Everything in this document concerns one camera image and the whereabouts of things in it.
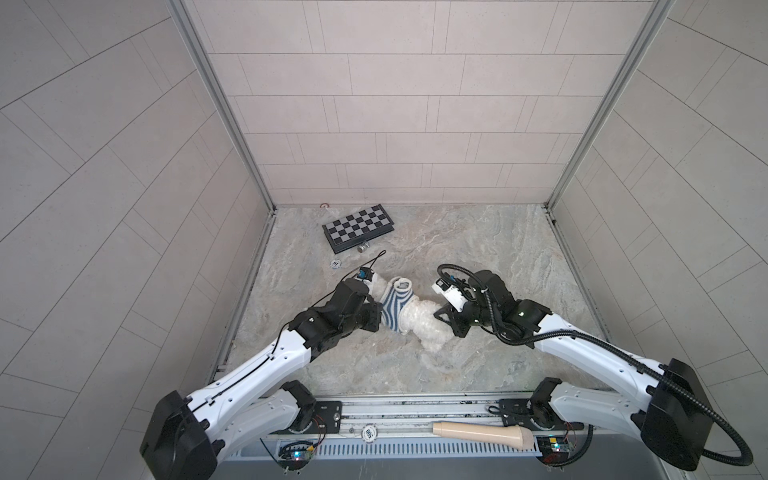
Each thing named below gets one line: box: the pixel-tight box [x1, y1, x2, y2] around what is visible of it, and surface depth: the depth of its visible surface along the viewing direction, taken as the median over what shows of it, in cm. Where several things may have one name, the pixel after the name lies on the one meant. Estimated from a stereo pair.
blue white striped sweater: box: [381, 277, 414, 333], surface depth 78 cm
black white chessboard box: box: [322, 204, 395, 255], surface depth 107 cm
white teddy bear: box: [368, 274, 455, 353], surface depth 77 cm
